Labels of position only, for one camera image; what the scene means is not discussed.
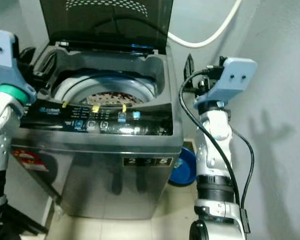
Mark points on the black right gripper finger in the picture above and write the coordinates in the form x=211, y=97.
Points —
x=189, y=67
x=223, y=61

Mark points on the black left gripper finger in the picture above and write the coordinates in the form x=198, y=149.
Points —
x=48, y=62

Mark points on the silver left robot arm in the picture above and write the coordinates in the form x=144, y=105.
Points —
x=2, y=130

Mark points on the silver top-load washing machine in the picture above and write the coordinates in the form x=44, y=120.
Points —
x=100, y=180

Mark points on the dark tinted washer lid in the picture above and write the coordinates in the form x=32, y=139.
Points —
x=105, y=25

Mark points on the steel washer drum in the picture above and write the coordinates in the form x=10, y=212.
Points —
x=110, y=97

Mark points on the black washer control panel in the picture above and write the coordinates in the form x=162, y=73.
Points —
x=100, y=122

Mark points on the blue plastic basin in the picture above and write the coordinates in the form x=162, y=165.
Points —
x=185, y=170

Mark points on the black number label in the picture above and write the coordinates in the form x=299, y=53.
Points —
x=148, y=162

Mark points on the red washer sticker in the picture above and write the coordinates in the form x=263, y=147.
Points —
x=35, y=160

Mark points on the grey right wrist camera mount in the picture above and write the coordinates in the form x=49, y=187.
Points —
x=232, y=80

